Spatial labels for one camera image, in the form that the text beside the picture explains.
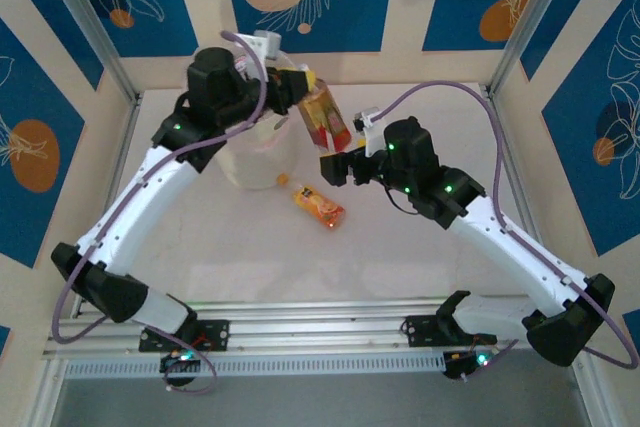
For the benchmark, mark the orange juice bottle yellow cap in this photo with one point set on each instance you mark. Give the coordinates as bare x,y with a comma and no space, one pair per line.
315,204

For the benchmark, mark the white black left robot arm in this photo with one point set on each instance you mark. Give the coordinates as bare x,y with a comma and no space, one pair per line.
135,212

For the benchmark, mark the white plastic bin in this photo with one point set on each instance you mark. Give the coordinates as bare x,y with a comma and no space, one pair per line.
260,162

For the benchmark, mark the gold red label bottle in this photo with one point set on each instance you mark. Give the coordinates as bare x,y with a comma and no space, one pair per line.
325,117

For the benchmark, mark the controller board with LEDs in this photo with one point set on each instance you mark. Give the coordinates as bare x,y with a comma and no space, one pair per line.
180,362
465,361

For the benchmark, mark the aluminium frame post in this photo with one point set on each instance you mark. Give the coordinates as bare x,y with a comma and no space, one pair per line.
532,22
91,22

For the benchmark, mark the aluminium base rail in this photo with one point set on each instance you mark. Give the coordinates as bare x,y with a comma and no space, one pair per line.
310,327

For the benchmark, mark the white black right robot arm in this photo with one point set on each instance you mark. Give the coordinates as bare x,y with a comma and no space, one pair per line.
520,252

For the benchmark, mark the aluminium table side rail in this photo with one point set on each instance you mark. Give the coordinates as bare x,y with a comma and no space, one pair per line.
125,137
493,107

